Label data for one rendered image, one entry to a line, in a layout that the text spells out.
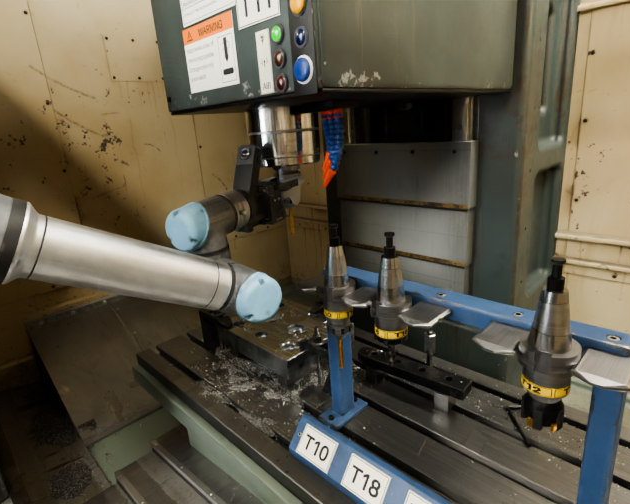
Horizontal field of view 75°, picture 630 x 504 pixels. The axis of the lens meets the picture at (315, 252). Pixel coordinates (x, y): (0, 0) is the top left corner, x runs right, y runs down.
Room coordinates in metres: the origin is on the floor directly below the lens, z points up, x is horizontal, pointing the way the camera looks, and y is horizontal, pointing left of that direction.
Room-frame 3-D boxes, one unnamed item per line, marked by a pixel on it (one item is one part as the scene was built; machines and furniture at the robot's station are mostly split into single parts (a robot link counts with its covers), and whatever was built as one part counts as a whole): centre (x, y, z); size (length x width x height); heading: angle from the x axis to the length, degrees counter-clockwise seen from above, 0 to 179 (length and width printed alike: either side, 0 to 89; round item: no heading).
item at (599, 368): (0.38, -0.30, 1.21); 0.07 x 0.05 x 0.01; 134
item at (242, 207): (0.78, 0.15, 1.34); 0.08 x 0.05 x 0.08; 59
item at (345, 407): (0.74, -0.03, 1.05); 0.10 x 0.05 x 0.30; 134
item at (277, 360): (0.99, 0.10, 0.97); 0.29 x 0.23 x 0.05; 44
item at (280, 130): (0.97, 0.05, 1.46); 0.16 x 0.16 x 0.12
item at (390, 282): (0.58, -0.11, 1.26); 0.04 x 0.04 x 0.07
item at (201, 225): (0.72, 0.20, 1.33); 0.11 x 0.08 x 0.09; 150
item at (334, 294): (0.66, -0.03, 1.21); 0.06 x 0.06 x 0.03
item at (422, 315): (0.54, -0.15, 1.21); 0.07 x 0.05 x 0.01; 134
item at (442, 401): (0.79, -0.19, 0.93); 0.26 x 0.05 x 0.06; 49
